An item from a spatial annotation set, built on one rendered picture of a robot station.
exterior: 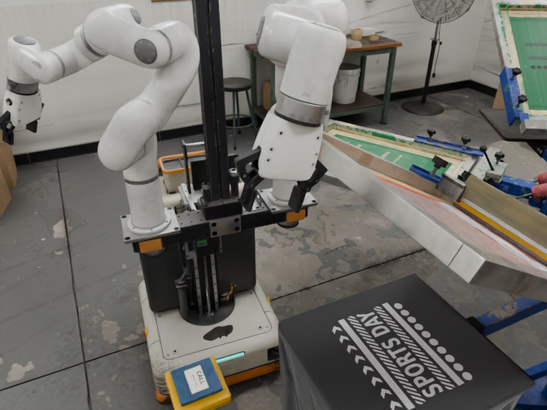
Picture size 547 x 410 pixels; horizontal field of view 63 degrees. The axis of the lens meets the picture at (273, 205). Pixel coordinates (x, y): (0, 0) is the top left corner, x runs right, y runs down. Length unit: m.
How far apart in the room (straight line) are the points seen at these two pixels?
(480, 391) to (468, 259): 0.65
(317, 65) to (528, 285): 0.44
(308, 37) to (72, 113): 4.06
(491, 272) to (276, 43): 0.45
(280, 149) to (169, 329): 1.65
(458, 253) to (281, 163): 0.28
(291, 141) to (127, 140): 0.53
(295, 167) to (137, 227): 0.74
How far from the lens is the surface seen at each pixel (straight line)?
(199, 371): 1.17
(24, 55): 1.31
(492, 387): 1.27
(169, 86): 1.11
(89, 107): 4.61
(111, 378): 2.49
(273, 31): 0.72
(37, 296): 3.08
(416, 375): 1.23
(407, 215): 0.71
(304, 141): 0.69
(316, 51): 0.65
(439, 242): 0.67
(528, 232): 1.26
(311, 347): 1.23
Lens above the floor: 1.88
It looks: 32 degrees down
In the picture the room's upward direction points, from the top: straight up
